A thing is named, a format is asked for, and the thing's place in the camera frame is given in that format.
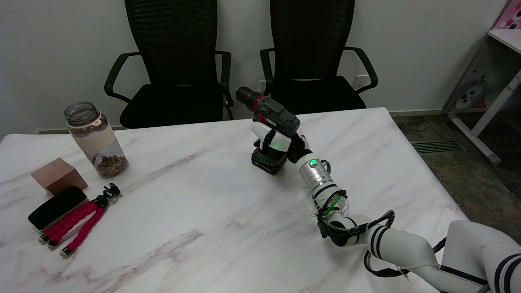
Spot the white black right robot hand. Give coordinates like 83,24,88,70
250,121,313,164

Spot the dark green power screwdriver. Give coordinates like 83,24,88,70
235,86,301,175

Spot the black mesh office chair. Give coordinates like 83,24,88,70
260,0,379,115
104,0,234,129

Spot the metal floor vent grille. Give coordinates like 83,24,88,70
410,140,465,154

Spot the glass jar with nuts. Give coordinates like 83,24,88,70
64,102,129,178

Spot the red flexible mini tripod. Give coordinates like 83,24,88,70
38,183,121,257

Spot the brown wooden block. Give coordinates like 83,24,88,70
31,158,88,196

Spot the white desk with panda panel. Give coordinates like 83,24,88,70
443,29,521,164

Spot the black board eraser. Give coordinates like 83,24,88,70
28,186,88,232

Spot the pink box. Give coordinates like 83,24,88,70
493,0,521,30

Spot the green robot cable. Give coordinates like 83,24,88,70
321,161,347,213

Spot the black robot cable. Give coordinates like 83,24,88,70
317,195,449,278

